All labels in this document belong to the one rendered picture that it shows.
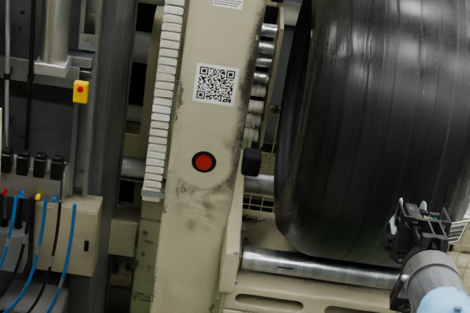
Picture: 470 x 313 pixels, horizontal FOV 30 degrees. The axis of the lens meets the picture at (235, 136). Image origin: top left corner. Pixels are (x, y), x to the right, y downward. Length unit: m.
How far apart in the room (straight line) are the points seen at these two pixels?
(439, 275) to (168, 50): 0.64
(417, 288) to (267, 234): 0.78
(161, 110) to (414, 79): 0.47
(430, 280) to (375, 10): 0.47
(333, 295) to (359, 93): 0.46
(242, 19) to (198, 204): 0.38
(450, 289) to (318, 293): 0.56
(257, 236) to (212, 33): 0.56
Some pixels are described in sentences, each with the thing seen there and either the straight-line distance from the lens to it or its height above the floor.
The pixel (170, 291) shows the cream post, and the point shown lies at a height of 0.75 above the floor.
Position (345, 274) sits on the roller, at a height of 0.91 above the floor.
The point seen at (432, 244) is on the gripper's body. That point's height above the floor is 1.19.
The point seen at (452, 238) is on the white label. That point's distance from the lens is 1.54.
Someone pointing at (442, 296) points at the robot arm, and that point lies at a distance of 1.15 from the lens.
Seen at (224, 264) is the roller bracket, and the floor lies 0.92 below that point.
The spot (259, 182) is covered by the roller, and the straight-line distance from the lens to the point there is 1.89.
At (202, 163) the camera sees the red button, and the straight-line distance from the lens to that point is 1.63.
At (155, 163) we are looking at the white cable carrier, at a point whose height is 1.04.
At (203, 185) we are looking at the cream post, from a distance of 1.66.
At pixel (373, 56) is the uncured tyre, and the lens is 1.40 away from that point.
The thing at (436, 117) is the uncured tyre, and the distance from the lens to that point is 1.41.
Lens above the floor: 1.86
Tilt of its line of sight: 28 degrees down
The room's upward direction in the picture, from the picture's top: 9 degrees clockwise
